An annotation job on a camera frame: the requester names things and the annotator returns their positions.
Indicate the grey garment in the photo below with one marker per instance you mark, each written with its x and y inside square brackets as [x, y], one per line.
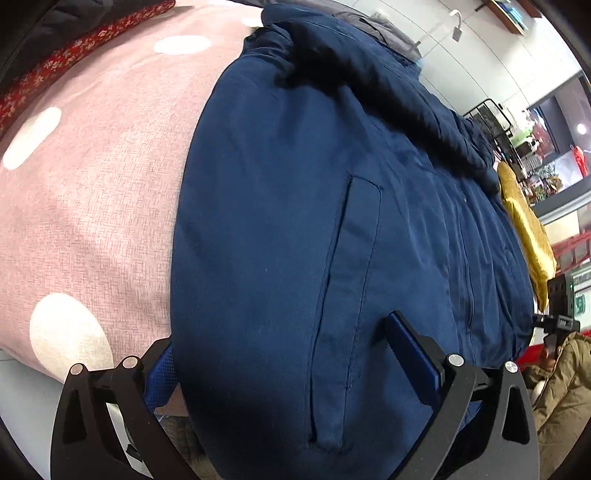
[383, 32]

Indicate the black metal rack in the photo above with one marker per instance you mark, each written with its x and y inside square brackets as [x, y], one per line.
[487, 122]

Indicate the white gooseneck lamp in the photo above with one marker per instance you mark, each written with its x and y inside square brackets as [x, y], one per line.
[457, 25]

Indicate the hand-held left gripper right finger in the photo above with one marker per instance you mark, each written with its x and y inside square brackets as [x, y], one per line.
[411, 357]

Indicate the wooden wall shelf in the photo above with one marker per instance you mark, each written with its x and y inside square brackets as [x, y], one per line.
[510, 14]

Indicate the red floral cloth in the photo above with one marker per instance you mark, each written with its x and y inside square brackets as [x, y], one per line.
[60, 64]

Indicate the person's olive jacket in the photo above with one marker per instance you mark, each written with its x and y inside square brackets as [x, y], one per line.
[184, 443]

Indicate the red hanging ornament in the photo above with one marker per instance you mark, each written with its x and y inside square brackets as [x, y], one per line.
[580, 159]

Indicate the navy blue jacket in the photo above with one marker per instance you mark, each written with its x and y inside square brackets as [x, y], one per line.
[323, 230]

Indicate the black quilted cloth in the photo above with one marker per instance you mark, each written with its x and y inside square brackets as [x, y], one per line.
[46, 27]

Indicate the red plastic crate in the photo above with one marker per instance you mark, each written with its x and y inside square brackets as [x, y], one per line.
[575, 251]

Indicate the pink polka dot bed sheet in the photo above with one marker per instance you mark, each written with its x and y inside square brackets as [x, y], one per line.
[101, 184]

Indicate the golden satin garment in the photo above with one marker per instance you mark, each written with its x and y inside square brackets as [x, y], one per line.
[531, 230]

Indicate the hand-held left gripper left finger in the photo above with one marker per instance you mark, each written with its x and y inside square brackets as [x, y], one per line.
[159, 383]

